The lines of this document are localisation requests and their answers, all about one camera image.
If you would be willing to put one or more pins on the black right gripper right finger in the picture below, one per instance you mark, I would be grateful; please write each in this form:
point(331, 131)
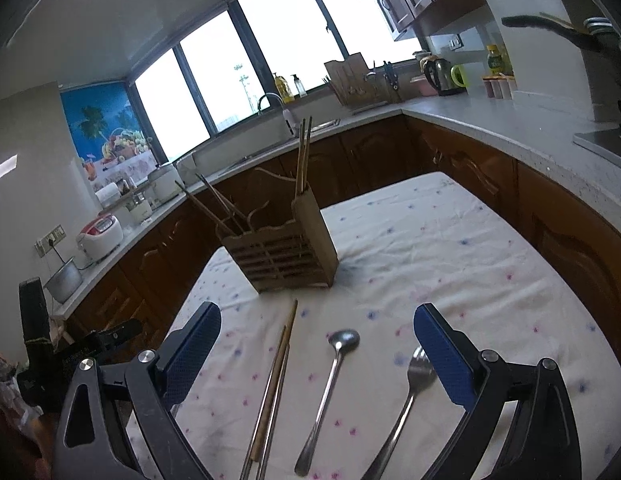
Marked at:
point(542, 440)

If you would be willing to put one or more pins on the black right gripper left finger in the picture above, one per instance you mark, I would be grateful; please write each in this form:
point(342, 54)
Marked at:
point(92, 442)

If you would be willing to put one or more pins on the dark wooden chopstick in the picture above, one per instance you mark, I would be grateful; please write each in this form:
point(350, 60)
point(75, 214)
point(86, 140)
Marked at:
point(305, 154)

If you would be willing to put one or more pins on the lower wooden cabinets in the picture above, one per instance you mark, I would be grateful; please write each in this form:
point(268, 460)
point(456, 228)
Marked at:
point(153, 277)

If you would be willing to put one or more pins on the aluminium pot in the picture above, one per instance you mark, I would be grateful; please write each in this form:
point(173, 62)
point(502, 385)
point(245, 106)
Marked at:
point(64, 282)

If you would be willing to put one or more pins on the steel fork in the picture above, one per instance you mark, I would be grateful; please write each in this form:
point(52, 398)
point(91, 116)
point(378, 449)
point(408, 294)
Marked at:
point(420, 376)

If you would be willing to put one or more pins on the red white rice cooker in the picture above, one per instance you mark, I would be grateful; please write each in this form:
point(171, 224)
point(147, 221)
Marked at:
point(100, 237)

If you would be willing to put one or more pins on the white floral tablecloth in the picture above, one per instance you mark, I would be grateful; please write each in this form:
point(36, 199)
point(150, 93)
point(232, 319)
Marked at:
point(422, 240)

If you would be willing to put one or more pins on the small white electric pot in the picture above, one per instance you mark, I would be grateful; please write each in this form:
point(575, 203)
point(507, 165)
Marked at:
point(139, 208)

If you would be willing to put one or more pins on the brown wooden utensil holder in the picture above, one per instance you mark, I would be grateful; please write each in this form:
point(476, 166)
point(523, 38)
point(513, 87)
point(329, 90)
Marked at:
point(287, 243)

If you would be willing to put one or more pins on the steel spoon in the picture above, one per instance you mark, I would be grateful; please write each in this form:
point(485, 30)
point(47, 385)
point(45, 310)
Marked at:
point(342, 342)

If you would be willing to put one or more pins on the fruit poster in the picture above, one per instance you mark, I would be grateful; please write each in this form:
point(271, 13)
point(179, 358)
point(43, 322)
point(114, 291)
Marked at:
point(107, 135)

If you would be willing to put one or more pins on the chrome sink faucet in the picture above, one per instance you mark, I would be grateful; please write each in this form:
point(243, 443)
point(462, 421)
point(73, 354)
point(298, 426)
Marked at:
point(276, 103)

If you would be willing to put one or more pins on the steel sink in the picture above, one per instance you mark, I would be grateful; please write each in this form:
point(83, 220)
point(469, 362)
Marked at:
point(273, 146)

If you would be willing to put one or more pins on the yellow dish soap bottle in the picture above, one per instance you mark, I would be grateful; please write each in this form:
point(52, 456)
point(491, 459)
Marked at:
point(283, 89)

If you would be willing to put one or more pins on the clear soap bottle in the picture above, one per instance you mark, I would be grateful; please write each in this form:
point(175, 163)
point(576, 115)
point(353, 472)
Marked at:
point(301, 92)

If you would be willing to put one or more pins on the wooden cutting board rack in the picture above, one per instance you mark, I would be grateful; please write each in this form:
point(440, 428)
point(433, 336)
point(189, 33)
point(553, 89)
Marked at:
point(355, 84)

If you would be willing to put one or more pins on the seasoning bottle group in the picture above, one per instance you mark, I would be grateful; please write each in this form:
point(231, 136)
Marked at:
point(500, 83)

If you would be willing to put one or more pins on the pink container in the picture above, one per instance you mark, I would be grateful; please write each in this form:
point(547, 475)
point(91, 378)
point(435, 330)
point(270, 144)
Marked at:
point(423, 87)

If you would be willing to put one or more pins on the green cup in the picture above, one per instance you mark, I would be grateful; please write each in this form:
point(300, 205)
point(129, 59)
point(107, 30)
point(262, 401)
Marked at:
point(459, 76)

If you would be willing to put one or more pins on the knife block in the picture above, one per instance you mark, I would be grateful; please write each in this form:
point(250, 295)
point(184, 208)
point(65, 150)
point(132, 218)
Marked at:
point(392, 80)

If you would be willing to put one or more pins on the wall power socket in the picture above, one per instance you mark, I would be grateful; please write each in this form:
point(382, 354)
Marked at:
point(46, 243)

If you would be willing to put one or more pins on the black pan handle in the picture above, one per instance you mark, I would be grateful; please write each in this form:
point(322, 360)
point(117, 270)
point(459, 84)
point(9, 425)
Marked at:
point(596, 35)

